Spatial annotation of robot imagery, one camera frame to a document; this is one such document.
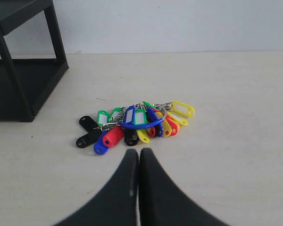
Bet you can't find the colourful key tag bunch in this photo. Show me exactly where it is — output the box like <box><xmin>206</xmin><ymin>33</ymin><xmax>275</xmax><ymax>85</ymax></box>
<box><xmin>75</xmin><ymin>101</ymin><xmax>195</xmax><ymax>155</ymax></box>

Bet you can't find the black two-tier metal rack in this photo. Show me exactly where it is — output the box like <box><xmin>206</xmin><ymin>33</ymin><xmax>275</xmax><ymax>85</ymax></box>
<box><xmin>0</xmin><ymin>0</ymin><xmax>69</xmax><ymax>122</ymax></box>

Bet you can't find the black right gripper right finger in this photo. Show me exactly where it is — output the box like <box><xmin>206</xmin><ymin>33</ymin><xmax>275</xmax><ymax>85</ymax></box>
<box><xmin>139</xmin><ymin>148</ymin><xmax>227</xmax><ymax>226</ymax></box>

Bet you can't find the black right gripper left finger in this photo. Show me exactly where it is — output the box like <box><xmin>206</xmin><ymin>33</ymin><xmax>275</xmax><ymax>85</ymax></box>
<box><xmin>56</xmin><ymin>149</ymin><xmax>139</xmax><ymax>226</ymax></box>

